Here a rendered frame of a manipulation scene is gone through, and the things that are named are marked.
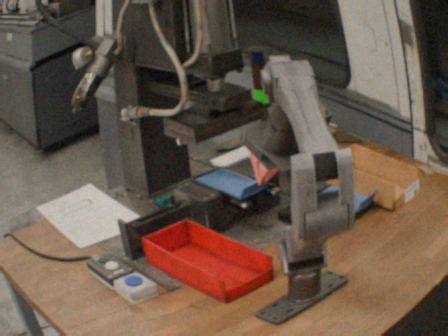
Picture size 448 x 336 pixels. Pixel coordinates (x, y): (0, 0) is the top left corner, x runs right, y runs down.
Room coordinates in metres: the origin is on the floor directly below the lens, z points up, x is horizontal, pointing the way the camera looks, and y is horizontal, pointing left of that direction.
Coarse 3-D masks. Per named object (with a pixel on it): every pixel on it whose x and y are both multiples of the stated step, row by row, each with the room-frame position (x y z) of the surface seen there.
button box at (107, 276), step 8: (48, 256) 1.45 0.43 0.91; (56, 256) 1.45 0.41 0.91; (80, 256) 1.45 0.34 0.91; (88, 256) 1.44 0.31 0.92; (96, 256) 1.41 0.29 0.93; (112, 256) 1.41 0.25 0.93; (88, 264) 1.39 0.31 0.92; (96, 264) 1.38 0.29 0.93; (104, 264) 1.37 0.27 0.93; (120, 264) 1.38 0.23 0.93; (96, 272) 1.36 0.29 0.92; (104, 272) 1.34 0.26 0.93; (112, 272) 1.34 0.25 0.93; (120, 272) 1.34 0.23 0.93; (128, 272) 1.34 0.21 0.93; (104, 280) 1.34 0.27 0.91; (112, 280) 1.32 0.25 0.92; (112, 288) 1.32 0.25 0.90
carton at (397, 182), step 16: (352, 144) 1.77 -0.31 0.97; (368, 160) 1.73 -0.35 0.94; (384, 160) 1.68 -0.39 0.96; (368, 176) 1.58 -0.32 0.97; (384, 176) 1.68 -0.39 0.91; (400, 176) 1.63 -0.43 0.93; (416, 176) 1.58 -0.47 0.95; (368, 192) 1.58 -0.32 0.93; (384, 192) 1.54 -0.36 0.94; (400, 192) 1.59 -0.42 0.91; (416, 192) 1.58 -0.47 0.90; (384, 208) 1.54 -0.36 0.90
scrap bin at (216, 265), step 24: (144, 240) 1.43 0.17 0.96; (168, 240) 1.47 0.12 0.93; (192, 240) 1.50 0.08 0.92; (216, 240) 1.43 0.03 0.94; (168, 264) 1.37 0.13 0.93; (192, 264) 1.41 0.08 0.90; (216, 264) 1.40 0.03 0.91; (240, 264) 1.38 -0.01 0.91; (264, 264) 1.32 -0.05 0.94; (216, 288) 1.26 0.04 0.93; (240, 288) 1.26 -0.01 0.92
